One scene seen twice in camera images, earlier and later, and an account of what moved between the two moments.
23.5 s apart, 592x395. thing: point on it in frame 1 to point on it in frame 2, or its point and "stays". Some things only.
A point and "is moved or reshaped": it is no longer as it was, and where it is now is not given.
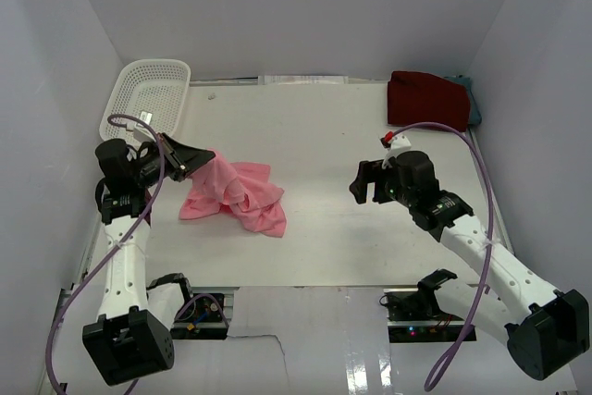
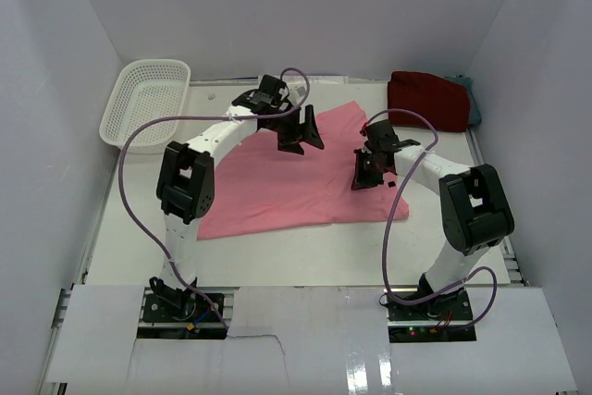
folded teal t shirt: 474,113 stays
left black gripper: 183,159 to 306,132
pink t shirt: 243,189 is moved or reshaped
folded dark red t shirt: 416,97 stays
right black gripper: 372,172 to 361,179
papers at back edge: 302,80 stays
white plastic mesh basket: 154,90 stays
